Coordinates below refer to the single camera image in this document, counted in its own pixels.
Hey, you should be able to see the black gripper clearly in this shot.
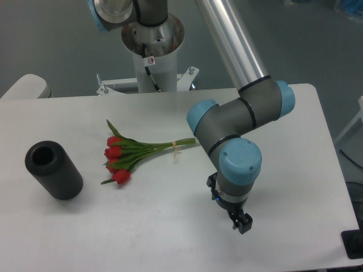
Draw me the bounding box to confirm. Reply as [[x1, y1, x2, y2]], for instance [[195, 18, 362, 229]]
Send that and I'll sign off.
[[206, 174, 253, 234]]

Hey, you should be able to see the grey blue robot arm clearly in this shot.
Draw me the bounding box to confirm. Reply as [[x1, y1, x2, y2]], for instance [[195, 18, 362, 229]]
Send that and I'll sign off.
[[88, 1, 296, 233]]

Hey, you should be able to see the black device at table corner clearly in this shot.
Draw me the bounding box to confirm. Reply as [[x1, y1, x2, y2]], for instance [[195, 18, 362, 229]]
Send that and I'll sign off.
[[341, 229, 362, 260]]

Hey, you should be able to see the red tulip bouquet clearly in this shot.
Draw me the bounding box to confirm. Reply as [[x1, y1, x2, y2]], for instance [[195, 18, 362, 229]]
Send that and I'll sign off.
[[101, 121, 198, 185]]

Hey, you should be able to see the black cylindrical vase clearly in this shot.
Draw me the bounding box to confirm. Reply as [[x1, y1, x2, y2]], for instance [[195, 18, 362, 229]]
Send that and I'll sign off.
[[24, 141, 83, 201]]

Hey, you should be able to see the blue plastic bag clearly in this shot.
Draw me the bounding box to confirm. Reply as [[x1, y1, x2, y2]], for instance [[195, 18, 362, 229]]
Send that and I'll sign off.
[[336, 0, 362, 22]]

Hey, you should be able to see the white rounded chair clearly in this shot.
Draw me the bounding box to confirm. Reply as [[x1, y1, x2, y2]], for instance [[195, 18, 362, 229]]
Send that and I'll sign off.
[[1, 74, 53, 101]]

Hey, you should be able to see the black floor cable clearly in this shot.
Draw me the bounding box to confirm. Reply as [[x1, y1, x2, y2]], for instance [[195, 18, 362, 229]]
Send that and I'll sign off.
[[339, 149, 363, 165]]

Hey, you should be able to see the white pedestal base frame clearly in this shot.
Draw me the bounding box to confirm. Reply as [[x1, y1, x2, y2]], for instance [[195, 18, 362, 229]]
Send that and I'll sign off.
[[96, 66, 200, 96]]

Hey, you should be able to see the white frame at right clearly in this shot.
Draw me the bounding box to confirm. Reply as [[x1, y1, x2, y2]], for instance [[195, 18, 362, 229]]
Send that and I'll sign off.
[[333, 96, 362, 146]]

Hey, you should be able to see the black pedestal cable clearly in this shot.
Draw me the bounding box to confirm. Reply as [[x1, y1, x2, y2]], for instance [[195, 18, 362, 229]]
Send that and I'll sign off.
[[141, 42, 162, 93]]

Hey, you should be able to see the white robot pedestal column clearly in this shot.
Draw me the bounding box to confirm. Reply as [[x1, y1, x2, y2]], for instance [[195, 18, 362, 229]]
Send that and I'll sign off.
[[121, 14, 184, 92]]

